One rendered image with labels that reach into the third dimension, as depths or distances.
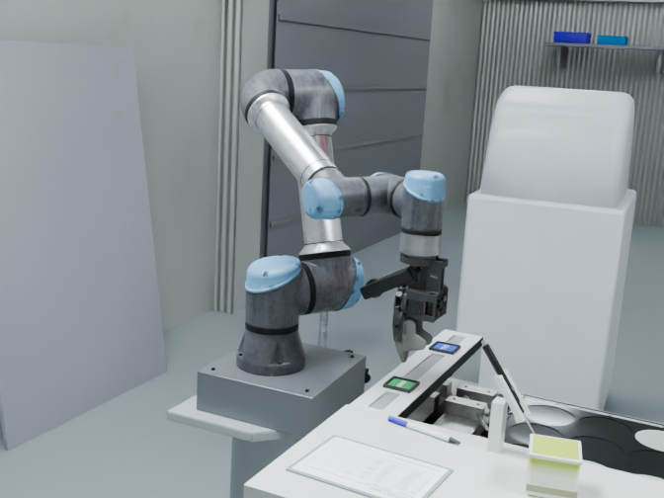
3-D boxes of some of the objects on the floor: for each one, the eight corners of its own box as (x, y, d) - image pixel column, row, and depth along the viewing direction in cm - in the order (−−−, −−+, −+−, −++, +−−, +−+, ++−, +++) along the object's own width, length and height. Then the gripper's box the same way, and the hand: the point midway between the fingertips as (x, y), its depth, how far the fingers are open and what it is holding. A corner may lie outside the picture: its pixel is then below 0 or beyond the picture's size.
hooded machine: (592, 456, 360) (639, 95, 327) (438, 419, 388) (468, 83, 356) (618, 394, 430) (659, 93, 398) (485, 368, 458) (514, 83, 426)
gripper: (437, 263, 152) (427, 375, 157) (453, 254, 160) (443, 361, 165) (392, 256, 156) (384, 366, 161) (410, 248, 164) (401, 353, 169)
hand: (400, 354), depth 164 cm, fingers closed
